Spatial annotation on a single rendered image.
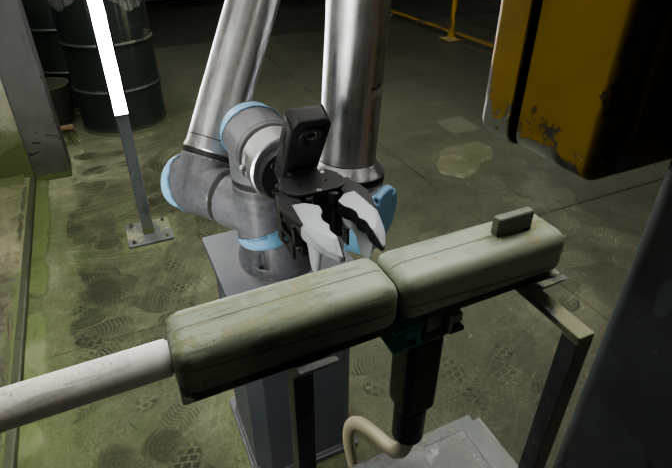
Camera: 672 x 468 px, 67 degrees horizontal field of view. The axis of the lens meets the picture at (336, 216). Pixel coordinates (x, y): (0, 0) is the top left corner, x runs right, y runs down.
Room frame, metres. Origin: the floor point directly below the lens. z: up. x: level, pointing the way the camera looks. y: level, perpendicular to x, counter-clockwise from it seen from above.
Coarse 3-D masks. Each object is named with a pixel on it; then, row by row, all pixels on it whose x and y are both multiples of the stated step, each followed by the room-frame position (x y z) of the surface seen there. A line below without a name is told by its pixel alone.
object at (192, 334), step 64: (384, 256) 0.30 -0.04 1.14; (448, 256) 0.30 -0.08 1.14; (512, 256) 0.31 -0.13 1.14; (192, 320) 0.24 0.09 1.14; (256, 320) 0.24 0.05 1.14; (320, 320) 0.24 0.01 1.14; (384, 320) 0.26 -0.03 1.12; (448, 320) 0.29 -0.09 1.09; (64, 384) 0.19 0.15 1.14; (128, 384) 0.20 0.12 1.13; (192, 384) 0.21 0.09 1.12
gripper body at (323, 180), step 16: (272, 160) 0.56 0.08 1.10; (272, 176) 0.56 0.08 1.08; (288, 176) 0.52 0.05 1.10; (304, 176) 0.51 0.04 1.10; (320, 176) 0.51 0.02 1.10; (336, 176) 0.51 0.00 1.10; (272, 192) 0.56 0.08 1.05; (288, 192) 0.47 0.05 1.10; (304, 192) 0.47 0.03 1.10; (320, 192) 0.47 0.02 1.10; (336, 192) 0.48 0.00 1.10; (336, 208) 0.48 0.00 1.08; (288, 224) 0.49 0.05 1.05; (336, 224) 0.48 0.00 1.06
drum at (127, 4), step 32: (64, 0) 3.17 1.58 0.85; (128, 0) 3.30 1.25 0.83; (64, 32) 3.20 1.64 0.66; (128, 32) 3.26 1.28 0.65; (96, 64) 3.16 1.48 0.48; (128, 64) 3.23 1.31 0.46; (96, 96) 3.16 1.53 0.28; (128, 96) 3.21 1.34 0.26; (160, 96) 3.44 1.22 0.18; (96, 128) 3.18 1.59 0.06
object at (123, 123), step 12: (120, 120) 1.99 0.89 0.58; (120, 132) 1.99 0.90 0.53; (132, 144) 2.00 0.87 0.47; (132, 156) 2.00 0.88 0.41; (132, 168) 1.99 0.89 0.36; (132, 180) 1.99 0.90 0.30; (144, 192) 2.00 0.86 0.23; (144, 204) 2.00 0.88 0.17; (144, 216) 1.99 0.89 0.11; (144, 228) 1.99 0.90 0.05
